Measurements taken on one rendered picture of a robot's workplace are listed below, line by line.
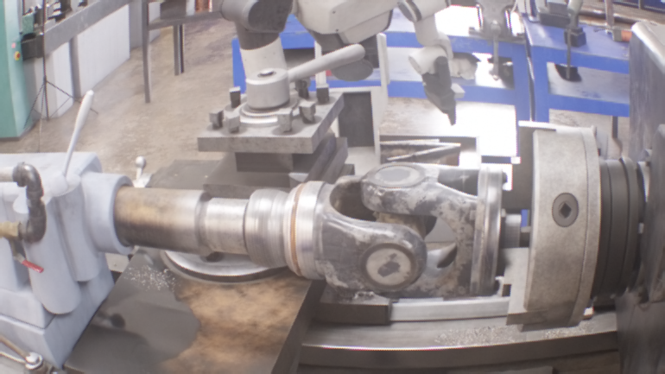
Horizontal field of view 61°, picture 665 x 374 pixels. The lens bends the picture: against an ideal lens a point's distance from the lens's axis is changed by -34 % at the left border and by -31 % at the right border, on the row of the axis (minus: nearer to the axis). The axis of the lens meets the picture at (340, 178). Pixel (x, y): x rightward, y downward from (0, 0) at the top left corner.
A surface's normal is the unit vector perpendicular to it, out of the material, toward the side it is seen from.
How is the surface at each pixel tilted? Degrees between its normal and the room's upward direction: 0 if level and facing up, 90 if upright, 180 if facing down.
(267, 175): 0
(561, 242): 66
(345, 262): 90
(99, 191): 28
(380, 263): 90
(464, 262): 90
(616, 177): 17
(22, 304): 61
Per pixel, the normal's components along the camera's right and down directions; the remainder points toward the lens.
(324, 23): -0.22, 0.86
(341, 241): -0.52, 0.40
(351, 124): -0.04, 0.40
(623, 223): -0.21, -0.17
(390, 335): -0.07, -0.90
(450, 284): -0.31, 0.43
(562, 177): -0.17, -0.53
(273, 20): 0.57, 0.41
